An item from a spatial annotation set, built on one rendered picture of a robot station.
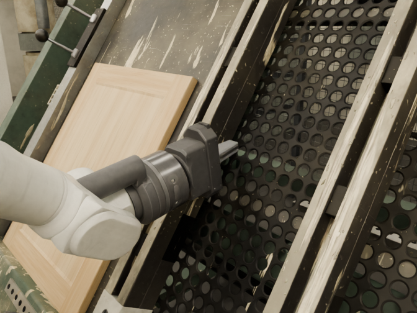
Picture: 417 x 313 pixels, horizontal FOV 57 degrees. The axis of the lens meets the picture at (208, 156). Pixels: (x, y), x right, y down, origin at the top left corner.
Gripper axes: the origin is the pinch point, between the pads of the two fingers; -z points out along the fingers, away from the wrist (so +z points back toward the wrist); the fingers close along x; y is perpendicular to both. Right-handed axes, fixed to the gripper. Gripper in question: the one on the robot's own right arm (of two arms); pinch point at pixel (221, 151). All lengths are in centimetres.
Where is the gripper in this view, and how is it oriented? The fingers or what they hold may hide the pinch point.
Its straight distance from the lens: 63.5
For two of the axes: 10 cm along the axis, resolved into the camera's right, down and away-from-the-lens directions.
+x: -1.1, -9.0, -4.2
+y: -6.8, -2.4, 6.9
